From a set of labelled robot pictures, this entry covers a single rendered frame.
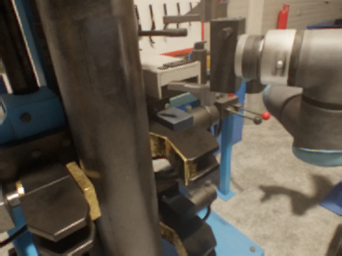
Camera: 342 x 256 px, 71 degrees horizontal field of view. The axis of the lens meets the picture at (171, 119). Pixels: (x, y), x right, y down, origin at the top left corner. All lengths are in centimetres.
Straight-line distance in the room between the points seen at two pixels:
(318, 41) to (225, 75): 15
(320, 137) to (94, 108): 45
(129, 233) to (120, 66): 51
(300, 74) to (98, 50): 38
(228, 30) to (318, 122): 20
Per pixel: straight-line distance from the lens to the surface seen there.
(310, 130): 45
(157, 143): 89
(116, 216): 77
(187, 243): 112
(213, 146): 79
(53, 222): 64
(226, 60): 45
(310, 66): 40
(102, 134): 61
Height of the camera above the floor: 142
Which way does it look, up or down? 25 degrees down
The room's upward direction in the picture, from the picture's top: 4 degrees counter-clockwise
